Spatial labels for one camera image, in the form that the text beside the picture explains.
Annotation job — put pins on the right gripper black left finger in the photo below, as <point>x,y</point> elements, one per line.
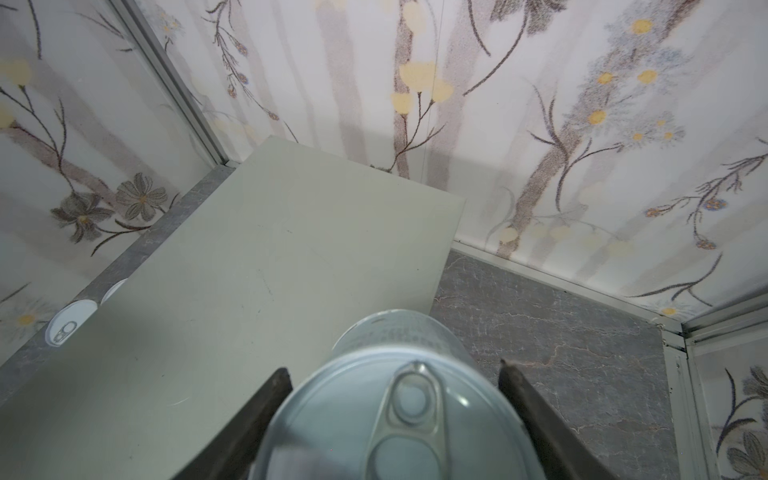
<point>230,454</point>

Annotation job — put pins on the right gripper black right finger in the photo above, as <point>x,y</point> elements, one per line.
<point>558,449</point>

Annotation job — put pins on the teal brown label can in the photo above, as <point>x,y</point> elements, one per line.
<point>400,398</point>

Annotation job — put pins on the green label can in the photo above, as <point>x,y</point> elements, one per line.
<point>112,290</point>

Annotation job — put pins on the grey metal counter cabinet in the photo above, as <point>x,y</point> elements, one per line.
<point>293,248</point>

